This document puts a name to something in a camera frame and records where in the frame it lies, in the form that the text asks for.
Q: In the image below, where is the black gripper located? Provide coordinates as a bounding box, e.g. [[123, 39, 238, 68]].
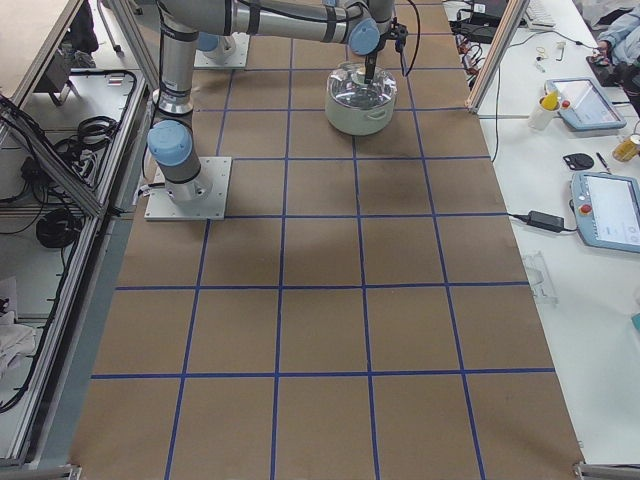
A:
[[364, 19, 392, 84]]

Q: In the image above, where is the glass pot lid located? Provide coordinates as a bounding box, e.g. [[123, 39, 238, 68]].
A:
[[327, 62, 397, 110]]

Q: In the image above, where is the pale green cooking pot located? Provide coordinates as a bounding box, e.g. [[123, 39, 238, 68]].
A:
[[325, 62, 397, 136]]

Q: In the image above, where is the black laptop computer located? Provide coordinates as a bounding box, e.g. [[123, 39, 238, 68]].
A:
[[451, 0, 508, 44]]

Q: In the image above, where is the white cup with banana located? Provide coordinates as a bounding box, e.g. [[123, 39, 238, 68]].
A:
[[528, 90, 560, 131]]

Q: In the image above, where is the upper teach pendant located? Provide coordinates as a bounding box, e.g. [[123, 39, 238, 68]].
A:
[[545, 77, 627, 131]]

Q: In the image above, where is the teach pendant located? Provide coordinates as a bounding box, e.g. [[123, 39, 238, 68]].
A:
[[545, 77, 627, 131], [570, 171, 639, 253]]

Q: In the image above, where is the black round mouse pad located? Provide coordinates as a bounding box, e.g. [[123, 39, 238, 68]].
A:
[[562, 153, 595, 171]]

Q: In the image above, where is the black power adapter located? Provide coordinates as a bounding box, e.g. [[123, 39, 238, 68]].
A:
[[526, 210, 565, 233]]

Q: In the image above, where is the lower teach pendant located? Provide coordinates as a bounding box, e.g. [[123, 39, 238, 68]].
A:
[[570, 171, 639, 253]]

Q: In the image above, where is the clear plastic holder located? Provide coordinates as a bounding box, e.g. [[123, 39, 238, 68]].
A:
[[522, 252, 558, 306]]

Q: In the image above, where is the white crumpled cloth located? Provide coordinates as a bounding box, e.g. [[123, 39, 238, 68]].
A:
[[0, 277, 37, 381]]

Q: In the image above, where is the black braided cable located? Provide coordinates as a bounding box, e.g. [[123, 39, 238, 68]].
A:
[[399, 0, 422, 77]]

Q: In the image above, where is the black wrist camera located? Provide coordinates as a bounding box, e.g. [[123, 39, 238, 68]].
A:
[[386, 17, 408, 54]]

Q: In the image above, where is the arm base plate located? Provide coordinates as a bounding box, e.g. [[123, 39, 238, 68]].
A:
[[144, 157, 232, 221], [194, 32, 250, 70]]

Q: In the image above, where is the aluminium frame post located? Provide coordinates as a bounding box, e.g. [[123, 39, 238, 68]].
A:
[[465, 0, 529, 113]]

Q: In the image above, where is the black coiled cable bundle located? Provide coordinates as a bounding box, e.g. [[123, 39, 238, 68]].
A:
[[35, 207, 81, 250]]

